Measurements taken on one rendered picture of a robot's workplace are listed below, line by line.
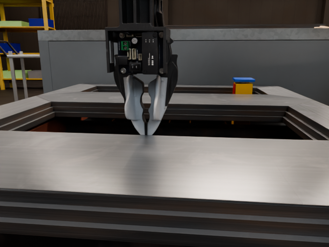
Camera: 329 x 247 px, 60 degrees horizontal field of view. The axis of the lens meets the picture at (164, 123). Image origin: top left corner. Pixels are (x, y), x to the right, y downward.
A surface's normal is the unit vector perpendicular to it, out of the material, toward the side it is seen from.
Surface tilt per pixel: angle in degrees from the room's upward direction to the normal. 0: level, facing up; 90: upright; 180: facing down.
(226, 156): 0
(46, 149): 0
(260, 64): 90
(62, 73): 90
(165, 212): 0
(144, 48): 90
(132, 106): 87
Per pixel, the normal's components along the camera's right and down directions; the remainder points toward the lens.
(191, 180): 0.00, -0.97
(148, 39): -0.11, 0.25
